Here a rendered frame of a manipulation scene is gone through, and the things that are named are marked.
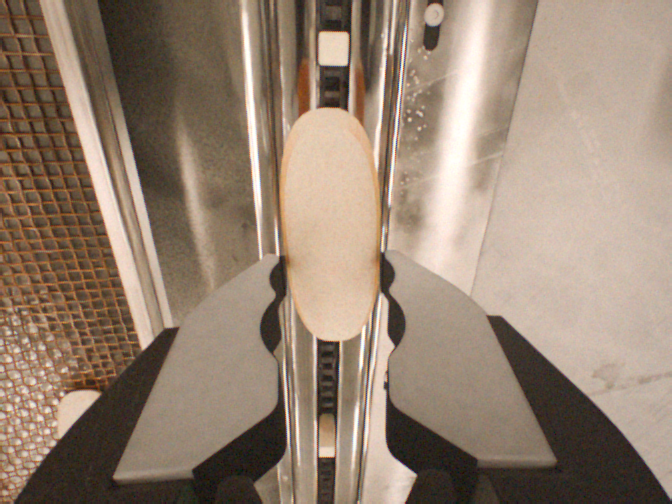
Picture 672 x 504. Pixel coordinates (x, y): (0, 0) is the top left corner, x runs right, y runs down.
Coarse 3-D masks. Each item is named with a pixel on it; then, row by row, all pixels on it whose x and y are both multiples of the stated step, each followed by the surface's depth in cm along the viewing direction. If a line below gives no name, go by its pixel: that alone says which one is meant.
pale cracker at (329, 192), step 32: (320, 128) 12; (352, 128) 12; (288, 160) 13; (320, 160) 12; (352, 160) 12; (288, 192) 13; (320, 192) 13; (352, 192) 13; (288, 224) 13; (320, 224) 13; (352, 224) 13; (288, 256) 14; (320, 256) 14; (352, 256) 14; (320, 288) 15; (352, 288) 14; (320, 320) 15; (352, 320) 15
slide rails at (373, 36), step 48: (288, 0) 17; (384, 0) 17; (288, 48) 18; (384, 48) 18; (288, 96) 19; (384, 96) 19; (384, 144) 20; (288, 288) 24; (288, 336) 26; (336, 480) 34
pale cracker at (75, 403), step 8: (72, 392) 21; (80, 392) 21; (88, 392) 21; (96, 392) 21; (64, 400) 21; (72, 400) 21; (80, 400) 21; (88, 400) 21; (64, 408) 21; (72, 408) 21; (80, 408) 21; (64, 416) 21; (72, 416) 21; (64, 424) 21; (64, 432) 22
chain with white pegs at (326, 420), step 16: (320, 0) 17; (320, 16) 18; (336, 16) 18; (320, 32) 16; (336, 32) 16; (320, 48) 16; (336, 48) 16; (320, 64) 16; (336, 64) 16; (320, 80) 19; (320, 96) 19; (336, 96) 20; (320, 352) 28; (336, 352) 28; (320, 368) 29; (320, 384) 29; (320, 400) 30; (320, 416) 31; (320, 432) 30; (320, 448) 29; (320, 464) 35; (320, 480) 37; (320, 496) 37
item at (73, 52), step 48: (48, 0) 13; (0, 48) 14; (0, 96) 14; (96, 96) 14; (0, 144) 15; (96, 144) 16; (0, 192) 16; (96, 192) 16; (96, 240) 18; (0, 288) 18; (48, 288) 18; (144, 288) 18; (0, 336) 19; (96, 336) 20; (144, 336) 20; (96, 384) 22; (0, 432) 22; (0, 480) 24
